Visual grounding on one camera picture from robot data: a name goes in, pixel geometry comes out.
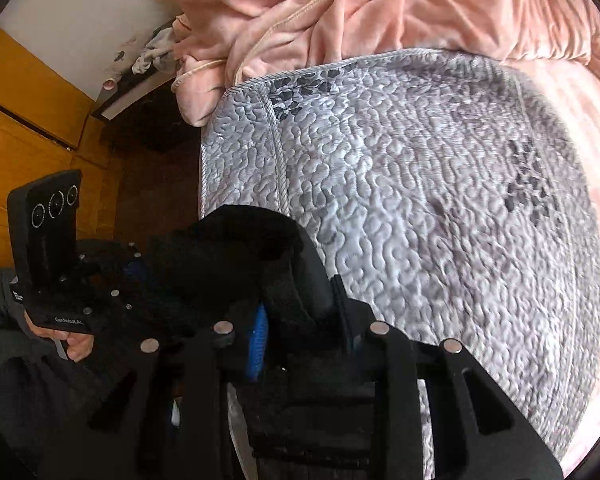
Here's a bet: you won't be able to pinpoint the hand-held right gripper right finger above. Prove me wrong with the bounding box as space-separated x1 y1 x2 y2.
330 275 563 480

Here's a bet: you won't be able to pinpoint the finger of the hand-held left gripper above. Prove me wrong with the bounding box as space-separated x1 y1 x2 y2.
80 285 148 332
75 240 148 283

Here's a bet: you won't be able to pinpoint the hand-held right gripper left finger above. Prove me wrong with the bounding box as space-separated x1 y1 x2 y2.
55 305 271 480

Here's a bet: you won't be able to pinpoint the black quilted pants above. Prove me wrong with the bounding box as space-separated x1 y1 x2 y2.
145 205 381 480

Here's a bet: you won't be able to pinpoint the person's left forearm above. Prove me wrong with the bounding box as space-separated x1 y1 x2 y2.
0 267 81 411

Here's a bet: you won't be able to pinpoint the person's left hand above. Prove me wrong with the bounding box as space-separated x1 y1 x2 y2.
24 310 96 362

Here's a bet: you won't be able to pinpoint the yellow wooden wardrobe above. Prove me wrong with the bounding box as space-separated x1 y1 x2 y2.
0 25 126 277

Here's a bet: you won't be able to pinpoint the grey quilted bedspread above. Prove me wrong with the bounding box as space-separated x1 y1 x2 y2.
200 49 600 466

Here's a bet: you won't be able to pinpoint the dark bedside table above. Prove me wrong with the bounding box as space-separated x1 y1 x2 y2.
90 15 183 122

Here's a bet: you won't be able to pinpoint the grey white crumpled cloth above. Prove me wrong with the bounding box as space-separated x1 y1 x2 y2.
131 27 177 77

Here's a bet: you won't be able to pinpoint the pink fleece blanket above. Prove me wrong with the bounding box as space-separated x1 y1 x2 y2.
172 0 600 126

